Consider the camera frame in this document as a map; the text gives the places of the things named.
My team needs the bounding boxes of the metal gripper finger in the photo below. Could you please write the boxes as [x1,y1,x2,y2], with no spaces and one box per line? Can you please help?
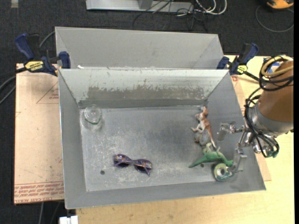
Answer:
[216,121,244,141]
[232,147,248,173]

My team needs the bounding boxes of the brown toy dinosaur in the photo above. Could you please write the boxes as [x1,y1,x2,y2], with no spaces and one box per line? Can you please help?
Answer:
[191,105,217,148]

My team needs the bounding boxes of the green and white tape roll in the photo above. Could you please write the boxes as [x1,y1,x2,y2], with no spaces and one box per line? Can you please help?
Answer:
[213,162,236,182]

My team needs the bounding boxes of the green toy dinosaur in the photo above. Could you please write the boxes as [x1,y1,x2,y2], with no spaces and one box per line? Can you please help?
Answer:
[188,143,234,168]

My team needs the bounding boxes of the purple sunglasses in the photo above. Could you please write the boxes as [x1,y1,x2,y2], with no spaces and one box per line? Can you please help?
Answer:
[113,154,153,176]

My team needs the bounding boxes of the clear glass cup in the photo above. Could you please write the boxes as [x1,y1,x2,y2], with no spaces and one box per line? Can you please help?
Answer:
[80,104,105,132]

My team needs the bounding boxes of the grey metal bin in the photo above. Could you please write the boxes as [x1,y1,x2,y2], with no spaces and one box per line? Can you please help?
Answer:
[55,26,267,210]

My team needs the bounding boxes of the brown cardboard board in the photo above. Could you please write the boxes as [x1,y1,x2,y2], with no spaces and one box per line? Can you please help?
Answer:
[14,63,272,205]

